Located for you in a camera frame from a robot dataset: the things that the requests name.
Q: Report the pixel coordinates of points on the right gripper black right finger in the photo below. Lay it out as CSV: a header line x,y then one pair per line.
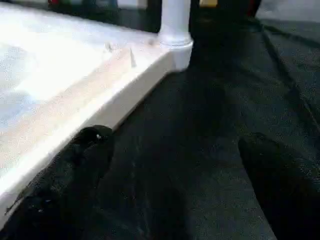
x,y
287,195

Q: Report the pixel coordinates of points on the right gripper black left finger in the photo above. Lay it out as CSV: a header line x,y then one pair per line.
x,y
70,187

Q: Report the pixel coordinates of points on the white plastic table top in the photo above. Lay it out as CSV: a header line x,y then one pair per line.
x,y
62,62

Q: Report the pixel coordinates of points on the white plastic table leg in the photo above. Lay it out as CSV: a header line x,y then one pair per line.
x,y
175,20

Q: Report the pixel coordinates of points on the grey cushion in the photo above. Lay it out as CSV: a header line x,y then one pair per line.
x,y
287,7

